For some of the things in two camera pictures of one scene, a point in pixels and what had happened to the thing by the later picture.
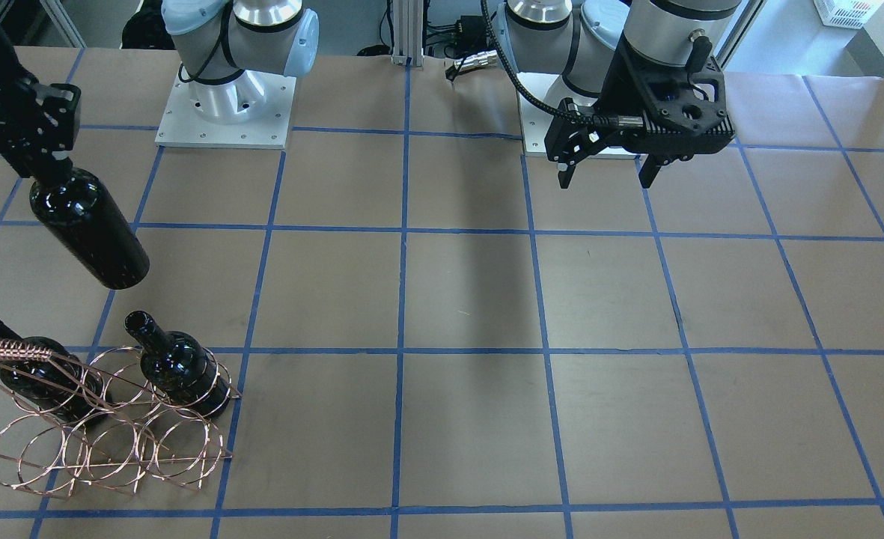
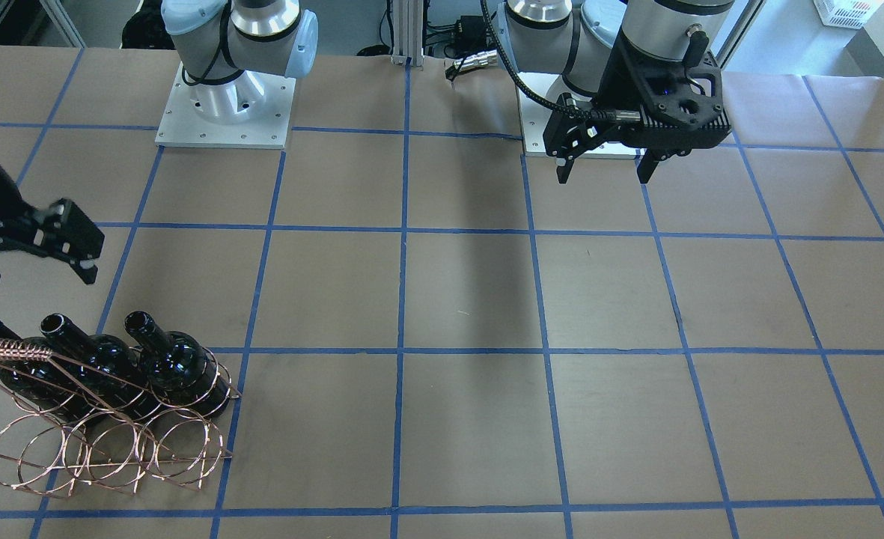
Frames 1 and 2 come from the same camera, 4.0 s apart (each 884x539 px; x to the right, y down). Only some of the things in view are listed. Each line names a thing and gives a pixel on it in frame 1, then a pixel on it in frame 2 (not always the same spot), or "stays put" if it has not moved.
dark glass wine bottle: x=85 y=221 to x=101 y=373
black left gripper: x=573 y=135 stays put
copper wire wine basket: x=114 y=423 stays put
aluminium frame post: x=407 y=43 stays put
